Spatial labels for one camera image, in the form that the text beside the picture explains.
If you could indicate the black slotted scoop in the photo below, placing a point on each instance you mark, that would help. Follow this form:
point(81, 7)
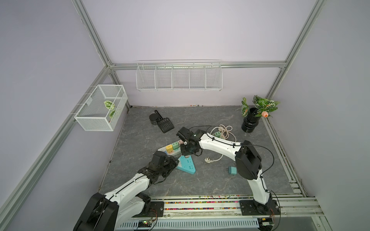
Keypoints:
point(164, 124)

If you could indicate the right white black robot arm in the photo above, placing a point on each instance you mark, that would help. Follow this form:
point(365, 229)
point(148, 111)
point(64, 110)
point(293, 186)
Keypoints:
point(247, 159)

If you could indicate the white wire wall shelf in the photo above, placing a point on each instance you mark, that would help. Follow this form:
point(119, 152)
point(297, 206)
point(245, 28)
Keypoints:
point(179, 75)

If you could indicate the yellow plug adapter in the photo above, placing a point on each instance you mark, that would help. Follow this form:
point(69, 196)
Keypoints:
point(169, 148)

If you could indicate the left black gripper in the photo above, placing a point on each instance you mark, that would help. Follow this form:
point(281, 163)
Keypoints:
point(172, 164)

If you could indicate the white long power strip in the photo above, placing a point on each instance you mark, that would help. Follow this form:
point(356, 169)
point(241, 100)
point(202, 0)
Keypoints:
point(176, 148)

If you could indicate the black round container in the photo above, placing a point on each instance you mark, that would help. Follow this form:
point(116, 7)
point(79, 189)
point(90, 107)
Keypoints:
point(154, 118)

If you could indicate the black vase with plant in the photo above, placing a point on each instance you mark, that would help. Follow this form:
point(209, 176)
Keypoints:
point(263, 107)

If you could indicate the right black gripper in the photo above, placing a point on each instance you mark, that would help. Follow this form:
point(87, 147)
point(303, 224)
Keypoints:
point(183, 151)

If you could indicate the green leaf in basket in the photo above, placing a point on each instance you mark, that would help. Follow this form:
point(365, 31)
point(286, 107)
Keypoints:
point(109, 105)

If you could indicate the teal triangular power strip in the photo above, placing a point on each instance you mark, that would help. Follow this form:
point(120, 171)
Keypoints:
point(186, 164)

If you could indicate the teal plug adapter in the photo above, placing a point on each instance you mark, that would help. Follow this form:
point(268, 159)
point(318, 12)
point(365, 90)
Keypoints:
point(232, 170)

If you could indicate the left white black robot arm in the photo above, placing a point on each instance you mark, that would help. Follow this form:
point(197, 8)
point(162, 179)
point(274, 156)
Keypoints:
point(105, 212)

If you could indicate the white mesh basket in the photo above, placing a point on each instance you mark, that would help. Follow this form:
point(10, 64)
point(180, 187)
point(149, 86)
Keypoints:
point(93, 115)

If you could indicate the white wall plug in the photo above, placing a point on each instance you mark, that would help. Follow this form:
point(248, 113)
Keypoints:
point(208, 160)

